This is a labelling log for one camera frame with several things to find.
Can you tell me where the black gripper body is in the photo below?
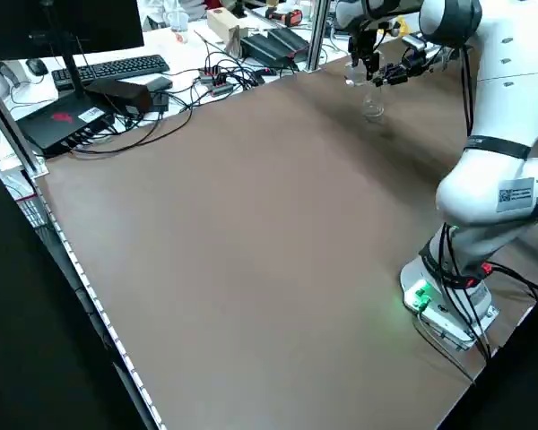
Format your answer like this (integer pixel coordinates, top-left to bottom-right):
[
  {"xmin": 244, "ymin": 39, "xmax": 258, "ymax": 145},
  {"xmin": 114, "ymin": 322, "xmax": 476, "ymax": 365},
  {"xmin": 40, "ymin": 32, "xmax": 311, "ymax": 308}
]
[
  {"xmin": 401, "ymin": 47, "xmax": 427, "ymax": 75},
  {"xmin": 350, "ymin": 27, "xmax": 379, "ymax": 53}
]

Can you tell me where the clear glass beaker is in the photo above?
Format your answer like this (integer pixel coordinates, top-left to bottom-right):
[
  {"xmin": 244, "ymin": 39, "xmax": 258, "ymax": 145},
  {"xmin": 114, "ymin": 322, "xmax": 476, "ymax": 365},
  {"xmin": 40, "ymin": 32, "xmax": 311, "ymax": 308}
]
[{"xmin": 343, "ymin": 61, "xmax": 378, "ymax": 89}]

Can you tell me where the black finned box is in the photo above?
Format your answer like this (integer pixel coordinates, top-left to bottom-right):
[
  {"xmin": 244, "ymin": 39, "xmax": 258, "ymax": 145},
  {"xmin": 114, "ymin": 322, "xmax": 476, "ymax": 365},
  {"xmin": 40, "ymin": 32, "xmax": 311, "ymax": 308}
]
[
  {"xmin": 268, "ymin": 27, "xmax": 310, "ymax": 55},
  {"xmin": 240, "ymin": 33, "xmax": 297, "ymax": 66}
]

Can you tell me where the red and black battery tool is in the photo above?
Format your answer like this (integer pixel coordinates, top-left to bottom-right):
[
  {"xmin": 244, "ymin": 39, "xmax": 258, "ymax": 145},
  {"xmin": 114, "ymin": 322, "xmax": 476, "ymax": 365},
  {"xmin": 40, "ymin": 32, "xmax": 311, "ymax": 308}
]
[{"xmin": 265, "ymin": 9, "xmax": 304, "ymax": 27}]

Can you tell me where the cardboard box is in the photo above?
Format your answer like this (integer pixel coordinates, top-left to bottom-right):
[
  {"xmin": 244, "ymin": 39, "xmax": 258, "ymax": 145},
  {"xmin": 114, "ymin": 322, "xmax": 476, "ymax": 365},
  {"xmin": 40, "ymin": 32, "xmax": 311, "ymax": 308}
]
[{"xmin": 205, "ymin": 7, "xmax": 252, "ymax": 57}]

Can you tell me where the clear plastic cup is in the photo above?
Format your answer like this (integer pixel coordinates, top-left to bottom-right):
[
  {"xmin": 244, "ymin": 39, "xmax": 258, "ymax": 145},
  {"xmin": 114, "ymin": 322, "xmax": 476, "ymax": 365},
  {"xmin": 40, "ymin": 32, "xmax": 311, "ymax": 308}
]
[{"xmin": 167, "ymin": 12, "xmax": 190, "ymax": 45}]

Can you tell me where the small black adapter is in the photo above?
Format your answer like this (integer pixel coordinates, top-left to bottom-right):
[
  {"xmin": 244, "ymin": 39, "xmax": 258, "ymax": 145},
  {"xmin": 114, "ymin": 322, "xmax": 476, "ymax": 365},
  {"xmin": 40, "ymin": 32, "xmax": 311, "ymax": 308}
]
[{"xmin": 146, "ymin": 75, "xmax": 174, "ymax": 93}]

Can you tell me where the black power brick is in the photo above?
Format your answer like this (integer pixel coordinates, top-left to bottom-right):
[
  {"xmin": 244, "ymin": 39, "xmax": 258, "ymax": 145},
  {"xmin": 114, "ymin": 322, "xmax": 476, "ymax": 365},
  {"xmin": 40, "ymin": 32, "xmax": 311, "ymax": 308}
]
[{"xmin": 85, "ymin": 79, "xmax": 154, "ymax": 118}]

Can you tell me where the black keyboard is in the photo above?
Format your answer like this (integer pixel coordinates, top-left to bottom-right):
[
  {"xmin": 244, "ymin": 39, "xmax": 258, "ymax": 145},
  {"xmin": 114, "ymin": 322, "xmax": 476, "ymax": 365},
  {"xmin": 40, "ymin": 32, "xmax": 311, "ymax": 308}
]
[{"xmin": 51, "ymin": 54, "xmax": 171, "ymax": 91}]

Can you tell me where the black box with red logo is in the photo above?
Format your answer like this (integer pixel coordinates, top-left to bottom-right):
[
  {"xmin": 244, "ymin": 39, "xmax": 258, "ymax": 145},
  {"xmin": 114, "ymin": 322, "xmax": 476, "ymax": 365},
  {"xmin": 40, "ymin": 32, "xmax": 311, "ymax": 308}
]
[{"xmin": 15, "ymin": 96, "xmax": 117, "ymax": 159}]

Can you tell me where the black monitor with stand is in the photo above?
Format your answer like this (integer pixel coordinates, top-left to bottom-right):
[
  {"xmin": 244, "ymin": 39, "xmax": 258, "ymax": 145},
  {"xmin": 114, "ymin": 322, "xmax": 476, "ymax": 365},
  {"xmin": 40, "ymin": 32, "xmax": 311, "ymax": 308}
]
[{"xmin": 0, "ymin": 0, "xmax": 145, "ymax": 98}]

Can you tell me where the black computer mouse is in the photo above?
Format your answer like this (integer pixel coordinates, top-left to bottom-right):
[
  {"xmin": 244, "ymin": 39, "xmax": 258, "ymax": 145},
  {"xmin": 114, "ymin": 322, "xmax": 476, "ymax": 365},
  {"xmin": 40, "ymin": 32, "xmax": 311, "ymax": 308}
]
[{"xmin": 25, "ymin": 57, "xmax": 50, "ymax": 76}]

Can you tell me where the aluminium profile post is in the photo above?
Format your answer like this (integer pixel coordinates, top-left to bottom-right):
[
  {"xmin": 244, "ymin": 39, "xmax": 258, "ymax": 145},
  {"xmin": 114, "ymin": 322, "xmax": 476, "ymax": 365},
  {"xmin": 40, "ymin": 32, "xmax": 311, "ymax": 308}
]
[
  {"xmin": 0, "ymin": 66, "xmax": 48, "ymax": 176},
  {"xmin": 305, "ymin": 0, "xmax": 332, "ymax": 73}
]

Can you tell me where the black cable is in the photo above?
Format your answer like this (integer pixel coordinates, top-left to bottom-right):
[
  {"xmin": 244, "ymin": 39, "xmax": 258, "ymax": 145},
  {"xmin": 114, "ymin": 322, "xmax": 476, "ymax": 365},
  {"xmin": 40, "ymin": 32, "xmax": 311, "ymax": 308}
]
[
  {"xmin": 456, "ymin": 44, "xmax": 476, "ymax": 144},
  {"xmin": 414, "ymin": 223, "xmax": 538, "ymax": 386},
  {"xmin": 69, "ymin": 84, "xmax": 194, "ymax": 156}
]

